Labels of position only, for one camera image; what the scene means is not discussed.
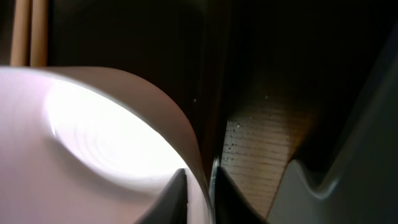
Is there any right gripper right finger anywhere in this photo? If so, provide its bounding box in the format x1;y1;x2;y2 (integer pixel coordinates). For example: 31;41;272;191
210;157;268;224

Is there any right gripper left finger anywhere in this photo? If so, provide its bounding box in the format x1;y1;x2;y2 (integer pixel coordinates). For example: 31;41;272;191
136;169;188;224

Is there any pink bowl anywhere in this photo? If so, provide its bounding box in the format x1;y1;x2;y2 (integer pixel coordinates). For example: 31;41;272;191
1;67;215;223

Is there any grey dishwasher rack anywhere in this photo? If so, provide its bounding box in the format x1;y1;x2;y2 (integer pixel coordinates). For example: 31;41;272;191
268;29;397;223

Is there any dark brown serving tray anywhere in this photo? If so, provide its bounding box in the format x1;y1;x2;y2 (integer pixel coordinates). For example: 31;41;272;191
1;1;226;174

